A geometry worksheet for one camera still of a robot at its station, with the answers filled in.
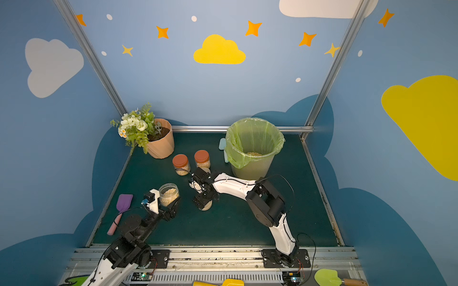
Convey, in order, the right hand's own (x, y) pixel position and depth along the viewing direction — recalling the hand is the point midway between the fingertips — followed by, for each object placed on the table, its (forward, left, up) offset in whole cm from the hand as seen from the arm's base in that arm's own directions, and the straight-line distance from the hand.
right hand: (205, 198), depth 90 cm
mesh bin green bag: (+31, -23, +8) cm, 39 cm away
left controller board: (-34, +21, -2) cm, 40 cm away
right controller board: (-30, -41, -4) cm, 51 cm away
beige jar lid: (-6, -2, +3) cm, 7 cm away
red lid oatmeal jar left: (+15, +15, +8) cm, 22 cm away
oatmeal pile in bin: (+30, -25, 0) cm, 40 cm away
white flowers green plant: (+22, +33, +27) cm, 48 cm away
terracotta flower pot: (+24, +27, +12) cm, 38 cm away
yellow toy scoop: (-34, -13, -2) cm, 37 cm away
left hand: (-6, +10, +15) cm, 19 cm away
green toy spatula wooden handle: (-30, -55, -2) cm, 62 cm away
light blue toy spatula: (+38, -5, -2) cm, 39 cm away
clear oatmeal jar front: (-6, +13, +15) cm, 21 cm away
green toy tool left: (-37, +45, 0) cm, 58 cm away
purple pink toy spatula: (-5, +42, -2) cm, 42 cm away
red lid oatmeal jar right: (+19, +4, +8) cm, 21 cm away
